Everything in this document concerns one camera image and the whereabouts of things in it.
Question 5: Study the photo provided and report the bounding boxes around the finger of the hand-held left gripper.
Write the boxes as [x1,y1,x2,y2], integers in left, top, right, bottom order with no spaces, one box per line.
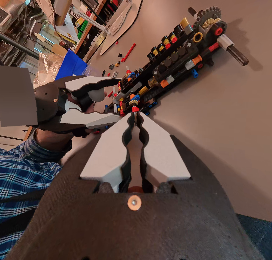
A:
[65,76,122,99]
[59,98,124,130]

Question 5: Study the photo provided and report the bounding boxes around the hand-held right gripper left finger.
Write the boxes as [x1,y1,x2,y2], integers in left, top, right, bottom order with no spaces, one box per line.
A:
[80,112,135,193]

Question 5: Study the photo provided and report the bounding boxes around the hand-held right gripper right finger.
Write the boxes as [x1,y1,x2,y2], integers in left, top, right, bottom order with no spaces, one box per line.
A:
[137,113,191,193]

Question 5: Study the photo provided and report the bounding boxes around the black lego technic chassis model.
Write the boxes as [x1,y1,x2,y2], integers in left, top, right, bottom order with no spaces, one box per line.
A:
[104,6,249,127]

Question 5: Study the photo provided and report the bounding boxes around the red lego axle with connector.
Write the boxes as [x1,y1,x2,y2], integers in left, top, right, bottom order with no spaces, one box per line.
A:
[121,43,136,62]

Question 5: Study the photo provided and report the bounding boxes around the person's left hand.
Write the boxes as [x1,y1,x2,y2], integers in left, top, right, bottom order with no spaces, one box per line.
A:
[36,127,96,147]

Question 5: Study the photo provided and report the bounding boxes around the blue storage bin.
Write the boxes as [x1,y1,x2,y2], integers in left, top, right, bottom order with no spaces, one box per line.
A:
[54,48,88,82]

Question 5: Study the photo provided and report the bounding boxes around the clear plastic bag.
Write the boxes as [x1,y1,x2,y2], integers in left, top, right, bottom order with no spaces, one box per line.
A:
[33,52,64,88]

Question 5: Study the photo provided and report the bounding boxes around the green storage bin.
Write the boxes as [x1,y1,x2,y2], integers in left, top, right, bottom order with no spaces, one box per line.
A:
[75,20,88,39]

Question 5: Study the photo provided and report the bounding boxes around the white paper with yellow print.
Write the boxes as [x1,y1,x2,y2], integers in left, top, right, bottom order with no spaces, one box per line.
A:
[56,12,78,44]

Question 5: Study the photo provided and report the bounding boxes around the black ceiling pipe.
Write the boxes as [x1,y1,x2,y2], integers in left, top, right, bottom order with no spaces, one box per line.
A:
[0,33,40,59]

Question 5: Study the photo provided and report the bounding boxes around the blue plaid shirt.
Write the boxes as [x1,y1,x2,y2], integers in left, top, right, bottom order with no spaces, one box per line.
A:
[0,148,64,258]

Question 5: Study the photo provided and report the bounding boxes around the storage shelf unit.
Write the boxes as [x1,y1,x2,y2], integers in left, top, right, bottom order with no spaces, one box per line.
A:
[70,0,136,54]

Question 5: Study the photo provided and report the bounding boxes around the pale booklet holder board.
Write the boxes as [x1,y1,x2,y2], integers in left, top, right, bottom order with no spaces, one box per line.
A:
[53,0,77,25]

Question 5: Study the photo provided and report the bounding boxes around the blue jeans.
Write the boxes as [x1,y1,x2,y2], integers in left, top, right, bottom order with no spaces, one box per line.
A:
[237,214,272,260]

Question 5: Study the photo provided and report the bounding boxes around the pale stand base plate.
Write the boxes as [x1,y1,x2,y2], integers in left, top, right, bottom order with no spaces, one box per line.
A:
[100,0,147,56]

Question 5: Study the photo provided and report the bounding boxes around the black harness strap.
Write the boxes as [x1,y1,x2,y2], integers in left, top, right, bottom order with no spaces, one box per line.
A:
[0,208,37,239]
[0,188,47,203]

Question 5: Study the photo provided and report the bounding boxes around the silver ventilation duct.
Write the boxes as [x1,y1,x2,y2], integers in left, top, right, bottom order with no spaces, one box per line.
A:
[0,0,33,16]

